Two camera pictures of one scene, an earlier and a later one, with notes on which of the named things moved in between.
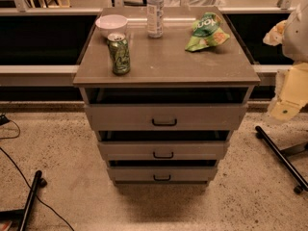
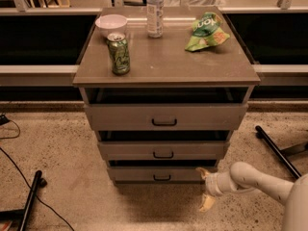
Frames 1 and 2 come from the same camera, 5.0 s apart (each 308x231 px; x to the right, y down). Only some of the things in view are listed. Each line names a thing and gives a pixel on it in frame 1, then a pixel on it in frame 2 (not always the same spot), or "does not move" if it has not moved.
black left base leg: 23,216 does not move
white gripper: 296,38 -> 212,184
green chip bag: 207,33 does not move
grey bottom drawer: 163,170 does not move
